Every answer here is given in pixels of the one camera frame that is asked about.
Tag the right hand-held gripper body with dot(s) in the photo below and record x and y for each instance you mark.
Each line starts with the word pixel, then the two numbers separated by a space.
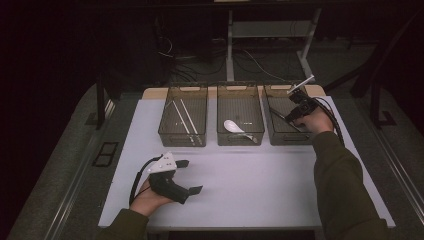
pixel 309 106

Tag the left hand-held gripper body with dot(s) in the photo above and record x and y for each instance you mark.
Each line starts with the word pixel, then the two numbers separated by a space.
pixel 165 183

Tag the smoky transparent plastic bin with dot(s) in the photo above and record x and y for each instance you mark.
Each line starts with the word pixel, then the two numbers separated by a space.
pixel 243 106
pixel 278 100
pixel 196 110

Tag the white ceramic spoon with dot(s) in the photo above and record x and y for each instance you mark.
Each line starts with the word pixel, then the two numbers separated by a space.
pixel 231 126

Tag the person's right hand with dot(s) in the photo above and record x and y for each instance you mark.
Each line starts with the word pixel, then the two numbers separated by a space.
pixel 316 123

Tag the person's left hand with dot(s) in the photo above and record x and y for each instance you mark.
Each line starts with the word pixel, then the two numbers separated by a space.
pixel 146 201

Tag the white table cover sheet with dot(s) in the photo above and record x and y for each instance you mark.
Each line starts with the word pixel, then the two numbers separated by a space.
pixel 240 200

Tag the black metal stand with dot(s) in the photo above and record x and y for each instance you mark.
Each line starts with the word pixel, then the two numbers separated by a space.
pixel 375 110
pixel 100 106

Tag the white metal stand frame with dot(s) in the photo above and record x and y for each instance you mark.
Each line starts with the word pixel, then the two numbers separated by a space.
pixel 230 50

